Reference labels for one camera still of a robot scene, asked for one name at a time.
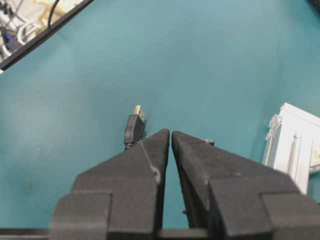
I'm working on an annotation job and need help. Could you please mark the white background cables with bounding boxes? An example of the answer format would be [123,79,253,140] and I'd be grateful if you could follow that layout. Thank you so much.
[0,0,42,62]

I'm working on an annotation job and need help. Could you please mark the silver aluminium extrusion frame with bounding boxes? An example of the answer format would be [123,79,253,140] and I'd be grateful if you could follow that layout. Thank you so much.
[262,102,320,194]

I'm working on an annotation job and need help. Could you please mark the black table edge rail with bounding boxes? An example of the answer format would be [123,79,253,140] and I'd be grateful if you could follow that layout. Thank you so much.
[0,0,93,71]

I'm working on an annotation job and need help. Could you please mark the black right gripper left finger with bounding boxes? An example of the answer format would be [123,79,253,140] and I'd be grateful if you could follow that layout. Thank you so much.
[49,128,170,240]

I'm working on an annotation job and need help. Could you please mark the black USB cable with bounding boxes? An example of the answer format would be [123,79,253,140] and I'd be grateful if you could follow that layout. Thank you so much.
[123,105,146,152]

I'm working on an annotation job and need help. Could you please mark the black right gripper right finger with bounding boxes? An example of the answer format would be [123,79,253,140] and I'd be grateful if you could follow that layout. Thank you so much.
[171,131,320,240]

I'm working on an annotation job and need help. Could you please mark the black background cable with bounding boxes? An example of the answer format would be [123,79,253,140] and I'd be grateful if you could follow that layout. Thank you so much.
[47,0,62,29]

